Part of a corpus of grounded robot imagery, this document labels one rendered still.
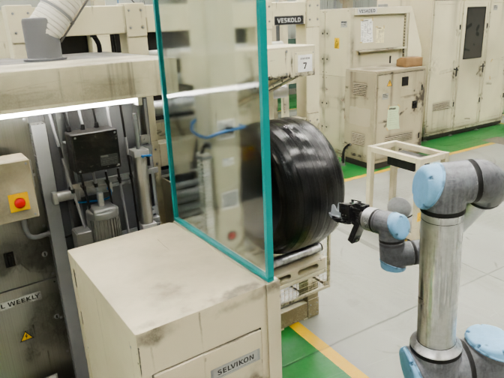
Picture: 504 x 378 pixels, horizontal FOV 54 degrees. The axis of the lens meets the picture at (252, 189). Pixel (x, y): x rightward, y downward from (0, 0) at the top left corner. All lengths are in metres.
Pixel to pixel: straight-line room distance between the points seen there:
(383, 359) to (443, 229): 1.85
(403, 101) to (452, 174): 5.45
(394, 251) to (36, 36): 1.47
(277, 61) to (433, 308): 1.35
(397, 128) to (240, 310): 5.67
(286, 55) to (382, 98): 4.17
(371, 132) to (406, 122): 0.58
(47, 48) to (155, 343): 1.17
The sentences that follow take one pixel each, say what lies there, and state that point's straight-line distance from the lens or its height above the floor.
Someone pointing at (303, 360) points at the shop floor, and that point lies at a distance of 3.12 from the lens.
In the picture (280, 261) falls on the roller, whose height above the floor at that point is 0.91.
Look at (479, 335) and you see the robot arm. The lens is 1.74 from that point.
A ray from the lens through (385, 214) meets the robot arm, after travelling 1.86.
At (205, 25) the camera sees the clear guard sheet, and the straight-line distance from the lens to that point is 1.35.
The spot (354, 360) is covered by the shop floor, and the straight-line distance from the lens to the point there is 3.15.
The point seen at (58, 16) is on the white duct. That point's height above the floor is 1.95.
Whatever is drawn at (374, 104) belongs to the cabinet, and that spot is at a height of 0.85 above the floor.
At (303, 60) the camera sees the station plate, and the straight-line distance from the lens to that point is 2.49.
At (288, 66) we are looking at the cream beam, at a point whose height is 1.69.
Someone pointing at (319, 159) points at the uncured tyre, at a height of 1.36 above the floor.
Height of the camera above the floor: 1.91
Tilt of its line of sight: 19 degrees down
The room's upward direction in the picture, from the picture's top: 2 degrees counter-clockwise
